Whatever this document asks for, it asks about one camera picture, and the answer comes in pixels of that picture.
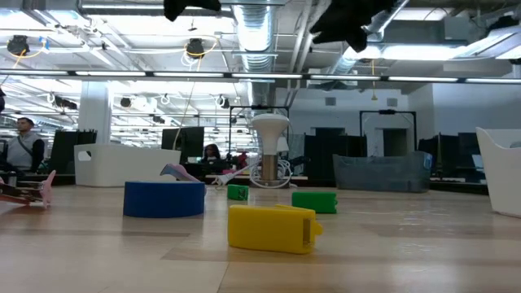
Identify grey translucent plastic bin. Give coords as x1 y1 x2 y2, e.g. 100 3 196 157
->
332 151 433 193

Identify silver ventilation duct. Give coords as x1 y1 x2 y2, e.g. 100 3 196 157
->
232 0 278 107
331 0 410 77

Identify white plastic bin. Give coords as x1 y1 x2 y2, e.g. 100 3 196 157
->
73 142 182 188
475 126 521 219

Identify black monitor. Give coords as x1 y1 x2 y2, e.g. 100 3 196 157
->
161 126 205 164
50 129 98 175

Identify person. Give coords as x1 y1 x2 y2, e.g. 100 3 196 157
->
6 116 46 174
202 143 223 164

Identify white pillar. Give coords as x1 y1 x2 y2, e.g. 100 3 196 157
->
78 80 113 144

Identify black ceiling cord reel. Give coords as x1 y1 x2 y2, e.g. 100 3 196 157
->
7 34 32 56
186 37 206 59

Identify dark blue tape roll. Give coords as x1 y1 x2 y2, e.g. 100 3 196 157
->
123 181 207 219

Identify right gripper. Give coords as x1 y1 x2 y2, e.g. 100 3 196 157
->
309 0 398 53

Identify dark partition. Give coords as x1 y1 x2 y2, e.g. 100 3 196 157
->
304 127 368 184
418 132 482 182

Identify purple staple remover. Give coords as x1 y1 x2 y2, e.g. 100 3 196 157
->
160 163 208 192

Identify pink staple remover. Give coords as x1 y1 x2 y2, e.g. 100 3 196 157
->
0 169 57 209

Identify ceiling light rail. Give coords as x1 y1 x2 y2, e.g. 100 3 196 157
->
0 69 521 84

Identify black aluminium table frame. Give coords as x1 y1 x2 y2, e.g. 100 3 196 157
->
0 173 489 196

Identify yellow mini stapler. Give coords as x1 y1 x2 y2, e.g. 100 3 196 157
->
227 203 325 256

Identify green mini stapler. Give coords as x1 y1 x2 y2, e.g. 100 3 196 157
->
226 183 250 201
291 190 339 215

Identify white mushroom table lamp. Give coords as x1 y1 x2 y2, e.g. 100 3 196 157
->
251 112 291 189

